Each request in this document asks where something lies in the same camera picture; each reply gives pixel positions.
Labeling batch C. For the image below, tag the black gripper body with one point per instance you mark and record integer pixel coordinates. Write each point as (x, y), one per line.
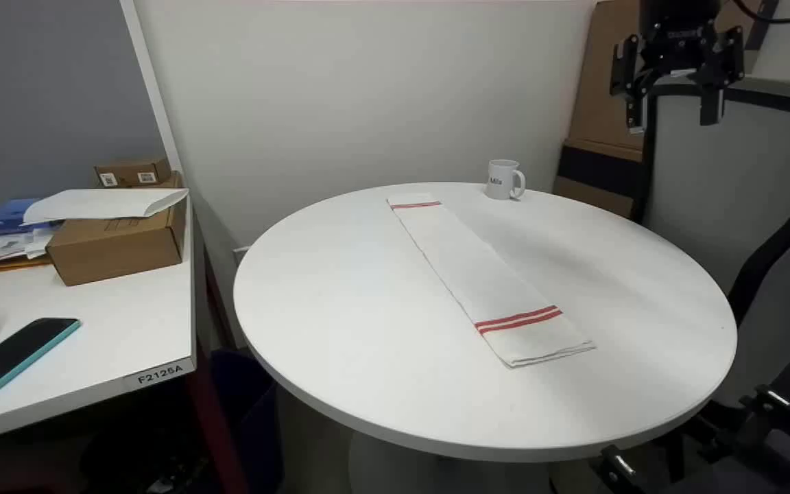
(673, 49)

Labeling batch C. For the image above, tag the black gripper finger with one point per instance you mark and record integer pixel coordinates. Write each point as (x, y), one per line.
(723, 63)
(623, 79)

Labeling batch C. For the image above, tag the white red-striped kitchen towel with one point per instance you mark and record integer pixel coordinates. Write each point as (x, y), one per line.
(514, 319)

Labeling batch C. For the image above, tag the brown cardboard sheet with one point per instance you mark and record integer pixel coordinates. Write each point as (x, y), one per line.
(601, 160)

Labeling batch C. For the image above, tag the grey mesh office chair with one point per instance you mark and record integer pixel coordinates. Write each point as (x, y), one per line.
(723, 196)

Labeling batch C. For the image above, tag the white mug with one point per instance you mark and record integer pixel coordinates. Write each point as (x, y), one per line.
(505, 179)

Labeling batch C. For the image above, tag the round white table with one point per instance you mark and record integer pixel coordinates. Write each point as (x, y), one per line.
(346, 317)

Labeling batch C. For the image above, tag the small brown cardboard box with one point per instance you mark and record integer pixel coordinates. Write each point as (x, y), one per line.
(139, 174)

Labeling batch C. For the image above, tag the white envelope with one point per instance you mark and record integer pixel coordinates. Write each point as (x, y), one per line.
(102, 204)

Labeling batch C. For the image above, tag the white side desk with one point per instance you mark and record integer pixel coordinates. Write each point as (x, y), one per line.
(126, 332)

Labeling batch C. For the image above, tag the large brown cardboard box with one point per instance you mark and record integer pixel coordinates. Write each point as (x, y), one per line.
(89, 251)

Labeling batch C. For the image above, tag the blue box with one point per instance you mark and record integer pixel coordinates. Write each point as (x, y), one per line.
(12, 218)

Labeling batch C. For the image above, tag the teal case smartphone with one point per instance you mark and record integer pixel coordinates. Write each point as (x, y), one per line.
(29, 343)

